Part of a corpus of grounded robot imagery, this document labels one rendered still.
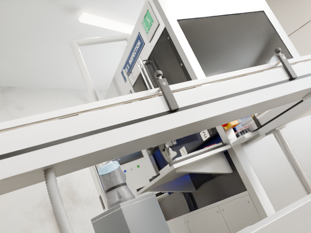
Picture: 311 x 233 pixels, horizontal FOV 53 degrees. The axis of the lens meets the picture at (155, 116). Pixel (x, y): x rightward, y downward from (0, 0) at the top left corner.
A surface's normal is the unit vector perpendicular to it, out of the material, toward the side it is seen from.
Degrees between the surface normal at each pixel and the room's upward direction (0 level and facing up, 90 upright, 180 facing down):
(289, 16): 90
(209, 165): 90
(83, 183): 90
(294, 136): 90
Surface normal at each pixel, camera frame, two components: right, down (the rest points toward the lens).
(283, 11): -0.64, 0.04
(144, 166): 0.23, -0.40
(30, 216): 0.66, -0.48
